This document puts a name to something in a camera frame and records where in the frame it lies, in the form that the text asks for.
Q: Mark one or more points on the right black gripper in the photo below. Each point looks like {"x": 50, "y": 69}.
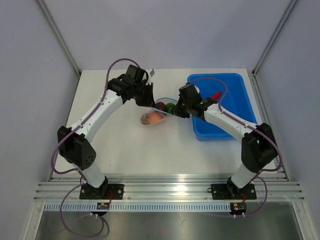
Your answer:
{"x": 178, "y": 112}

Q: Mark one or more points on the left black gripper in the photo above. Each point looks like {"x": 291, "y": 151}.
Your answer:
{"x": 148, "y": 101}

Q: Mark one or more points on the green lime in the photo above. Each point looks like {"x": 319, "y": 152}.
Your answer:
{"x": 170, "y": 107}

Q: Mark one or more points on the clear zip top bag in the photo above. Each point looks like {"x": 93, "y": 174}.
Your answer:
{"x": 164, "y": 114}

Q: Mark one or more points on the orange carrot with leaves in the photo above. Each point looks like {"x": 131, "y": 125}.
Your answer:
{"x": 216, "y": 96}

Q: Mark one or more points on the dark purple plum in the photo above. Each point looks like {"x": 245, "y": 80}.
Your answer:
{"x": 161, "y": 106}

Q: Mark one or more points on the pink peach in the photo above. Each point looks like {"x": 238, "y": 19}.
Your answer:
{"x": 154, "y": 117}

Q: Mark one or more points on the brown orange fruit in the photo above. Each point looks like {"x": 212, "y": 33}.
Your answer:
{"x": 144, "y": 119}

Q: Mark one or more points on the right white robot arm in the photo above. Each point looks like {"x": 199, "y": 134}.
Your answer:
{"x": 258, "y": 146}

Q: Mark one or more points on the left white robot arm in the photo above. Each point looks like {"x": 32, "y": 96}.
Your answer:
{"x": 74, "y": 142}

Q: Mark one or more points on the right circuit board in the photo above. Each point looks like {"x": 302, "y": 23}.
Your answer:
{"x": 238, "y": 208}

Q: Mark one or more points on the circuit board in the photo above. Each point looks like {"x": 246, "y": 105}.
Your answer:
{"x": 238, "y": 208}
{"x": 103, "y": 206}

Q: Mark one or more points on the left circuit board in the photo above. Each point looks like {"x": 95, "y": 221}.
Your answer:
{"x": 103, "y": 206}

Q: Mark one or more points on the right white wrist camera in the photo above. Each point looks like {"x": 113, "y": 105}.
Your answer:
{"x": 197, "y": 88}

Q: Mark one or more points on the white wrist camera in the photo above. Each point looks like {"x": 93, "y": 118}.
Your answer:
{"x": 150, "y": 72}
{"x": 197, "y": 88}

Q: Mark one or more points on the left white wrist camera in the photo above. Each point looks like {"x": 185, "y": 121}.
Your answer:
{"x": 150, "y": 72}

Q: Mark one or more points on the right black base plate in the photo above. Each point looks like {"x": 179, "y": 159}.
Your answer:
{"x": 222, "y": 191}

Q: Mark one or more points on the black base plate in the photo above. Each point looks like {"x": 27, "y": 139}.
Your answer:
{"x": 116, "y": 191}
{"x": 222, "y": 191}

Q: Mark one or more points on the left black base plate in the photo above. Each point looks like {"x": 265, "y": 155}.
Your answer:
{"x": 116, "y": 191}

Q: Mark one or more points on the aluminium mounting rail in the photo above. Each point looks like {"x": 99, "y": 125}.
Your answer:
{"x": 171, "y": 188}

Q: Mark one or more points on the left aluminium frame post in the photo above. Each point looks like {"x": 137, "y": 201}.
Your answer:
{"x": 49, "y": 18}

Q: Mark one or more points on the aluminium frame post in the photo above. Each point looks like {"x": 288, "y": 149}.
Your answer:
{"x": 275, "y": 35}
{"x": 49, "y": 18}

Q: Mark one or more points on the right aluminium frame post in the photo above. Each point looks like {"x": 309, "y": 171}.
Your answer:
{"x": 275, "y": 35}

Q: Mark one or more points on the white slotted cable duct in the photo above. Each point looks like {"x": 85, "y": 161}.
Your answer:
{"x": 211, "y": 207}

